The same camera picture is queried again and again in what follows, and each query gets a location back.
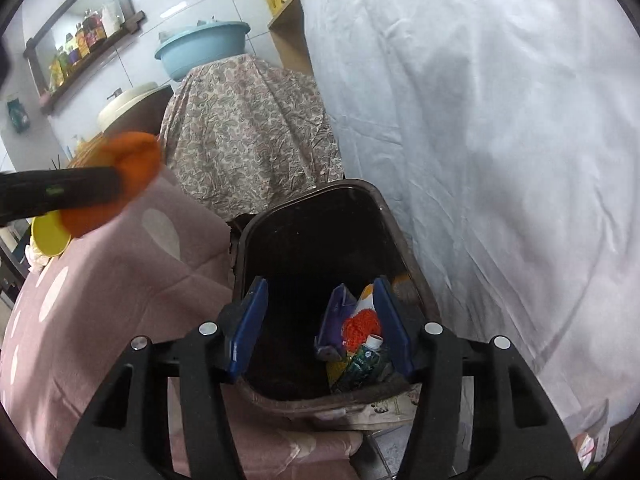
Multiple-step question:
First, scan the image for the yellow can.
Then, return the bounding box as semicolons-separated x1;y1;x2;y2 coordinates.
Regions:
31;210;73;257

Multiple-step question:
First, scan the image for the green drink carton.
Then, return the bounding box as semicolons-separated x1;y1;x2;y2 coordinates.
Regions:
330;334;388;395

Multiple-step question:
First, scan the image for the green wall-hung packet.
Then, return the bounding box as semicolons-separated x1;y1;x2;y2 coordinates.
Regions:
6;97;30;133

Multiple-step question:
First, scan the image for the wooden framed mirror shelf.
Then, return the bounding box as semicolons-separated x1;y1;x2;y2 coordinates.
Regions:
24;0;146;115

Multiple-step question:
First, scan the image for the yellow foam fruit net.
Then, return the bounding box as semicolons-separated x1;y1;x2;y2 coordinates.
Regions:
326;357;351;391

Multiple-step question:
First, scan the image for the wooden side cabinet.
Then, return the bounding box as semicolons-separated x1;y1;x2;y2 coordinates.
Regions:
267;0;316;78

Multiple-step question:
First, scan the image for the pink polka-dot tablecloth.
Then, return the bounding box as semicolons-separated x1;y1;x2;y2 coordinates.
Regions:
0;180;366;480

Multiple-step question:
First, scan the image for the dark soy sauce bottle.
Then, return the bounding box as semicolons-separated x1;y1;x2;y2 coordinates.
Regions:
87;10;108;46

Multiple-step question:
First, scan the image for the white tissue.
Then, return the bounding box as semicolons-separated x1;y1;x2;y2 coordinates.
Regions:
26;246;57;272

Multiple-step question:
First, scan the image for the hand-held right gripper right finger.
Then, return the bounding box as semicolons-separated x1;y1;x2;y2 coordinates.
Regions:
372;276;583;480

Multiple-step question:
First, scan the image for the white cloth cover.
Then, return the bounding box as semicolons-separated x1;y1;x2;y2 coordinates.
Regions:
298;0;640;436

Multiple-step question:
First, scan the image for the red foam fruit net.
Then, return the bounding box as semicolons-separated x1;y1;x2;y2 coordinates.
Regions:
341;308;383;353

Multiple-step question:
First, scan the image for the blue plastic basin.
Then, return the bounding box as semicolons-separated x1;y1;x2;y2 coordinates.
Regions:
154;20;252;82

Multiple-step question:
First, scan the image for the paisley cloth cover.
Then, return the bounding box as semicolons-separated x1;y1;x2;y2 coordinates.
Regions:
159;54;346;221

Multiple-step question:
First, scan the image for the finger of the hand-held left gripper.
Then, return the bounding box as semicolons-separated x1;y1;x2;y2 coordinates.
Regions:
0;166;124;227

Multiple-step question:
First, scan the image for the yellow green seasoning packet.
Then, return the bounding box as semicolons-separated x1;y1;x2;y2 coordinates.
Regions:
49;47;71;86

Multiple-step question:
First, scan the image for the orange white drink bottle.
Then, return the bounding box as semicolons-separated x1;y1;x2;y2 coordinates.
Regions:
352;284;376;316

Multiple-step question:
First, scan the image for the printed paper sheet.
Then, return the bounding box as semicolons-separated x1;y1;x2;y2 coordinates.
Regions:
310;390;418;431

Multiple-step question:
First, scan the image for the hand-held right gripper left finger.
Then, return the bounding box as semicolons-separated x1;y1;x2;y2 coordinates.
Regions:
57;276;270;480

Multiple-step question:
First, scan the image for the purple tissue packet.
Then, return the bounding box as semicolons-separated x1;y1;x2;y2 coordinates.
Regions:
314;284;358;361

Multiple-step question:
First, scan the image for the brown trash bin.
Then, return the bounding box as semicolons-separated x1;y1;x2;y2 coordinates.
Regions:
227;179;443;418

